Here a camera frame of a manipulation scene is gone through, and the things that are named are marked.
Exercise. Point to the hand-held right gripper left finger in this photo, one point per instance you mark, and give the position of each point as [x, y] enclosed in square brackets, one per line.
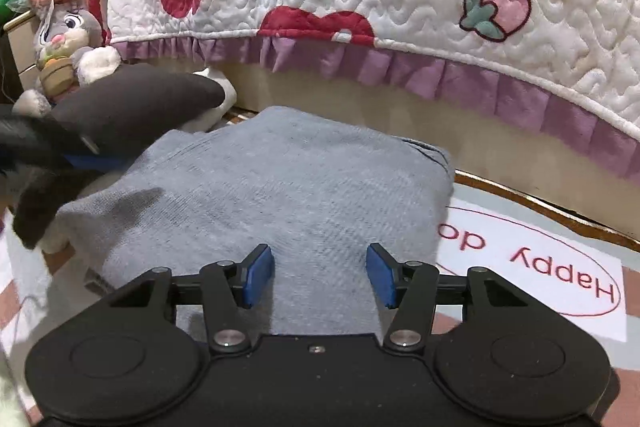
[260, 274]

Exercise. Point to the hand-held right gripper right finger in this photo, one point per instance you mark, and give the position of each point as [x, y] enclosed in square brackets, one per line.
[380, 277]

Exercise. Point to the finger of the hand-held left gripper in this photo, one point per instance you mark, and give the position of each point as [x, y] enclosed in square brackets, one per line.
[85, 161]

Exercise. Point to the dark brown garment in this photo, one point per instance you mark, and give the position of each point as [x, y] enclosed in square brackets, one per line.
[135, 102]

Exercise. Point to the grey knit sweater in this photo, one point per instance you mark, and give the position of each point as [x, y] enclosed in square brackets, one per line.
[280, 187]

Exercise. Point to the grey rabbit plush toy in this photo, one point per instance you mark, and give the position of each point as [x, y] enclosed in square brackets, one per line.
[70, 27]

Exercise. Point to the round printed rug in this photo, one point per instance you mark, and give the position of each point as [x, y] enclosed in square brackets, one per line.
[525, 227]

